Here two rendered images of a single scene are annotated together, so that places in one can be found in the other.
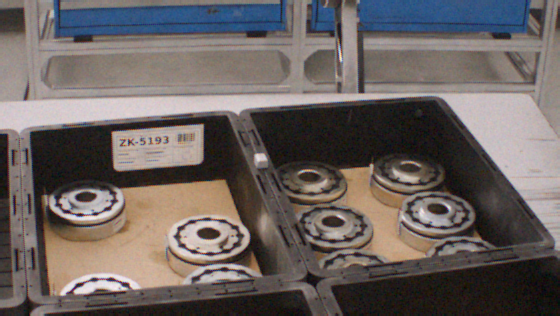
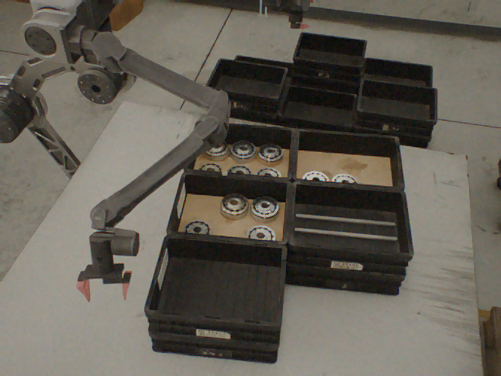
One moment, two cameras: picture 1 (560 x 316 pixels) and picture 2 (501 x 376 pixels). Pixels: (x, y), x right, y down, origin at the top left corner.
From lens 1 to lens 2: 166 cm
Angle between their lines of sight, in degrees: 56
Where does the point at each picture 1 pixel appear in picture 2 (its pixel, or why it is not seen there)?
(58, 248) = not seen: hidden behind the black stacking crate
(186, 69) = not seen: outside the picture
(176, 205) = (198, 210)
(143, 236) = (215, 222)
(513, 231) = (271, 136)
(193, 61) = not seen: outside the picture
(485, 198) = (249, 135)
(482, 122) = (137, 121)
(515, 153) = (165, 122)
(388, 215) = (228, 161)
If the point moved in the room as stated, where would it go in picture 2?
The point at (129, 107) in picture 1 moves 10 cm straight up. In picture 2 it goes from (54, 221) to (47, 203)
